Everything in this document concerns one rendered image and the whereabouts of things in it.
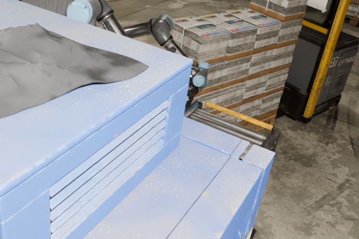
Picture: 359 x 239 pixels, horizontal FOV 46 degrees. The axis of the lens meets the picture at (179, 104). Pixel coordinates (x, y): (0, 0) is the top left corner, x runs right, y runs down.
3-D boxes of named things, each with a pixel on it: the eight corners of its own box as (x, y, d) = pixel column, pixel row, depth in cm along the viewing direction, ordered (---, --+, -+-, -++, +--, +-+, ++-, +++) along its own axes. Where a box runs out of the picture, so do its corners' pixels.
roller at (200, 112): (195, 113, 258) (196, 106, 256) (268, 141, 241) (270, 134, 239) (192, 116, 254) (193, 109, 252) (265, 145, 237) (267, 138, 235)
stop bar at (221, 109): (206, 103, 260) (207, 100, 259) (273, 128, 245) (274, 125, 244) (204, 105, 258) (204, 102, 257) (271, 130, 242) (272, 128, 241)
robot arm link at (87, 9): (99, 97, 227) (103, -3, 199) (86, 109, 214) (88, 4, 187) (79, 91, 229) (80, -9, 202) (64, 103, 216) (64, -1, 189)
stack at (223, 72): (125, 149, 342) (133, 55, 300) (225, 113, 413) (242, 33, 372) (154, 176, 318) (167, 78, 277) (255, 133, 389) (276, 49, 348)
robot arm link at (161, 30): (156, 21, 251) (209, 82, 263) (161, 16, 261) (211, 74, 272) (143, 33, 256) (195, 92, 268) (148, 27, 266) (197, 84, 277)
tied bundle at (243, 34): (193, 43, 335) (197, 15, 324) (218, 38, 354) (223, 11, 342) (227, 62, 312) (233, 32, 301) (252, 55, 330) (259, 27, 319)
